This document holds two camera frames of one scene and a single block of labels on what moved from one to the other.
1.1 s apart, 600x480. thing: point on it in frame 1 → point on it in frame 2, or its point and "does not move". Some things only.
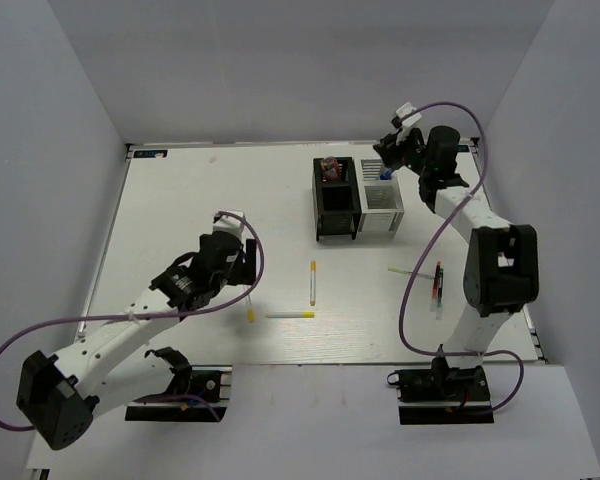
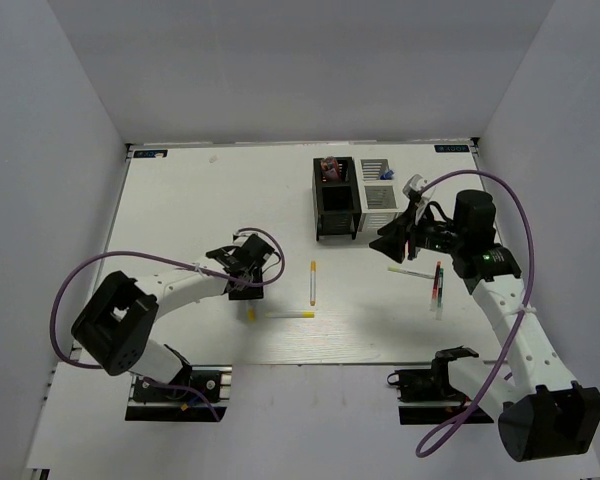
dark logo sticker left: x=149 y=153 does not move
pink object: x=330 y=170 does not move
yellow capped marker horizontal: x=302 y=314 does not move
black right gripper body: x=408 y=153 → x=429 y=233
